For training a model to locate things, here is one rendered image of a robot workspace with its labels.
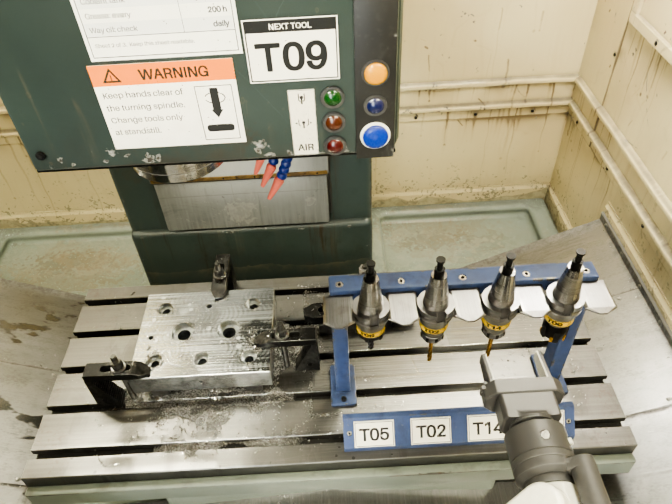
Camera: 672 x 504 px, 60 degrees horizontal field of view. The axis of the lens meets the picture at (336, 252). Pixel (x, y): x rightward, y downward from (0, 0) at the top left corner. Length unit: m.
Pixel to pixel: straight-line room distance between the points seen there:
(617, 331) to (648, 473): 0.35
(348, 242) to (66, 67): 1.16
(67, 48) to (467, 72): 1.37
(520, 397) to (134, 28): 0.71
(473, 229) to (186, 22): 1.61
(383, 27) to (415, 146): 1.36
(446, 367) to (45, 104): 0.94
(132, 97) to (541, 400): 0.69
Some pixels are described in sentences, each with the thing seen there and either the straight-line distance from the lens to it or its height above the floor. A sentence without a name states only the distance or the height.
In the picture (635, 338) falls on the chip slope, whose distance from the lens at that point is 1.59.
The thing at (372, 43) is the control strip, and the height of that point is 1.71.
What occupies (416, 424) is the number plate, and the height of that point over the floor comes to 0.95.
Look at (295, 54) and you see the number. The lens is 0.65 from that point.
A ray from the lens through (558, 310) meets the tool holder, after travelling 1.05.
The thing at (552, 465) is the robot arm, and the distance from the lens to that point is 0.87.
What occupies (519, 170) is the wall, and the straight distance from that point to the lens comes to 2.14.
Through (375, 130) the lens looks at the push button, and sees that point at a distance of 0.70.
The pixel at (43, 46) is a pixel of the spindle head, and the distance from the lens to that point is 0.71.
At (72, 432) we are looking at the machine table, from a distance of 1.37.
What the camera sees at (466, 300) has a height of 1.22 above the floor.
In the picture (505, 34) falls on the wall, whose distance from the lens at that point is 1.86.
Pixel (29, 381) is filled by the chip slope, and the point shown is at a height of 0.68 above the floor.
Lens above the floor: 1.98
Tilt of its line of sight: 44 degrees down
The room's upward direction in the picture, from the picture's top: 3 degrees counter-clockwise
